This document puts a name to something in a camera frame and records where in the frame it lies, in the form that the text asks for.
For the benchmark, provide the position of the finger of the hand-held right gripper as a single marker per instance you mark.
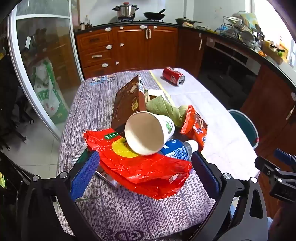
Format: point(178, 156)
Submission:
point(266, 164)
point(285, 156)

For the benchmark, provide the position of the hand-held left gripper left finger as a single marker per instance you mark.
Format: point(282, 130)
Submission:
point(84, 176)

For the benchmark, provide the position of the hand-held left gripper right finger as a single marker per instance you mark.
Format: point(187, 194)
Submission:
point(205, 176)

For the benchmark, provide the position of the white foil packet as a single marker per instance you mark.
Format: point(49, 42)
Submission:
point(111, 182)

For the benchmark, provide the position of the blue label plastic bottle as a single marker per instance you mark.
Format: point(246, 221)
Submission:
point(175, 149)

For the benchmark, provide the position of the teal trash bin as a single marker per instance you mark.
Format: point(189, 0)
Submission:
point(242, 125)

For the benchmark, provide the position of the orange snack packet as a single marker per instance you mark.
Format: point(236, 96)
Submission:
point(196, 127)

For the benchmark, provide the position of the red plastic bag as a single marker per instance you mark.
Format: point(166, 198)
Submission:
point(143, 171)

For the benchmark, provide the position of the white paper cup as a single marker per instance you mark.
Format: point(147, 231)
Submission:
point(143, 132)

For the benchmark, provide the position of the pale green leaf wrapper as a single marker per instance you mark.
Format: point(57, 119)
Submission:
point(161, 107)

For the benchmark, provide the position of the brown carton box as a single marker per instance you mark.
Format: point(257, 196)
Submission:
point(126, 102)

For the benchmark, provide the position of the beige paper wrapper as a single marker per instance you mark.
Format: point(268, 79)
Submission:
point(156, 92)

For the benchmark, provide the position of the red soda can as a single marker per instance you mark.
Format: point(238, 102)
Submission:
point(172, 75)

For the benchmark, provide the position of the small red tag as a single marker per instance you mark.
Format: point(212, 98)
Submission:
point(256, 140)

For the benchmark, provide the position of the grey striped tablecloth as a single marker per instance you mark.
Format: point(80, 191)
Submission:
point(97, 111)

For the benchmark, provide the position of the green white sack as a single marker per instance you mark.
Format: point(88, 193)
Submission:
point(48, 97)

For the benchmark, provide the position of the black office chair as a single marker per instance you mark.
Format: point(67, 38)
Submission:
point(13, 104)

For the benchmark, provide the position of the green lime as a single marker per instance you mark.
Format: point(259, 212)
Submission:
point(280, 54)

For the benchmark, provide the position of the built-in black oven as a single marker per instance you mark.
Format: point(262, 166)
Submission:
point(222, 69)

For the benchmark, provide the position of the woven fruit basket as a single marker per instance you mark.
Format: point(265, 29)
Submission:
point(272, 52)

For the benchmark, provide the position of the orange fruit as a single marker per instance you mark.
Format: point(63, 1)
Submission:
point(262, 53)

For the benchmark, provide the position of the wooden kitchen cabinets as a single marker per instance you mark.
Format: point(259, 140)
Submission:
point(134, 48)

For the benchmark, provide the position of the small white bottle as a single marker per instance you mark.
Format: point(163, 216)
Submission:
point(87, 20)

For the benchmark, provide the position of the dark wok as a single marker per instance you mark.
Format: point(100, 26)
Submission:
point(185, 21)

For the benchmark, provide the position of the black frying pan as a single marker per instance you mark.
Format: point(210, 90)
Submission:
point(153, 15)

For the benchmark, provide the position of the steel pressure cooker pot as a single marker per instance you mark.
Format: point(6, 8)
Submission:
point(126, 11)

